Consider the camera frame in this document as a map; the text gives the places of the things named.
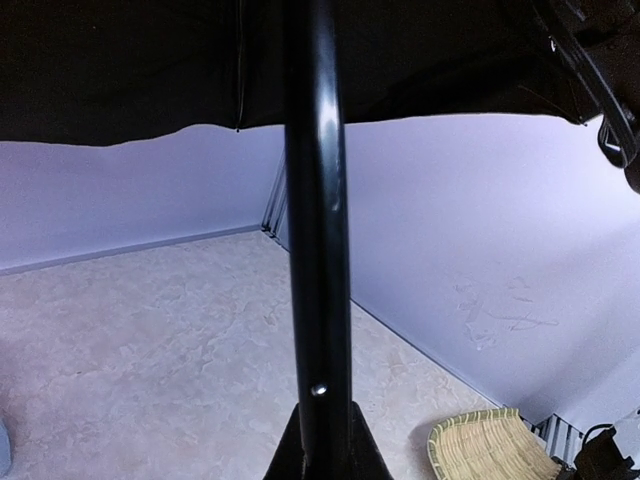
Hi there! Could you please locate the light blue ceramic mug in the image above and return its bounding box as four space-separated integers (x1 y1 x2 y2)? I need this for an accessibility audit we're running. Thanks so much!
0 415 12 478

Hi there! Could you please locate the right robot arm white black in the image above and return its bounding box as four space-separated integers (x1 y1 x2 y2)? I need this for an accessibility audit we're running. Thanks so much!
533 1 639 479

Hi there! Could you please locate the woven bamboo tray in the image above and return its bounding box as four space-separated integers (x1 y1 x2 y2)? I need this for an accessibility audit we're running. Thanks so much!
427 408 561 480

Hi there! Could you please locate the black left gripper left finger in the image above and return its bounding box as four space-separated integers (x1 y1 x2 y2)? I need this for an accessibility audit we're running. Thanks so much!
264 404 303 480

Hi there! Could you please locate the right aluminium corner post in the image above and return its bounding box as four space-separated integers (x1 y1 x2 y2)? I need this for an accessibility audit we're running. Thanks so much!
261 152 288 244

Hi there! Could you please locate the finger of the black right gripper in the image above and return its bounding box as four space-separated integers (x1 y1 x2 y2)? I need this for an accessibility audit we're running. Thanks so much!
534 1 639 190

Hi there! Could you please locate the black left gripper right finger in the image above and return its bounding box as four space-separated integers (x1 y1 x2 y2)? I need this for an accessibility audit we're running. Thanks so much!
349 402 388 480

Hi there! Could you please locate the pink and black folding umbrella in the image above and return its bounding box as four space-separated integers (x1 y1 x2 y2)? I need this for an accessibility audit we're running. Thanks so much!
1 1 602 479

